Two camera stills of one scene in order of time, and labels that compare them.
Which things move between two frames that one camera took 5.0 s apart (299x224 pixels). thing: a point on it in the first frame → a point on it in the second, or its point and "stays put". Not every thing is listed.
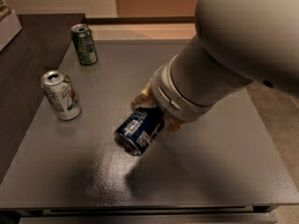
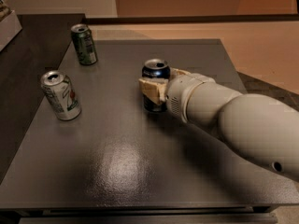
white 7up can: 61,95 stays put
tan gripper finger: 146,99 → 173,72
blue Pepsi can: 138,130 → 154,68
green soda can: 84,44 stays put
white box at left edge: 9,27 stays put
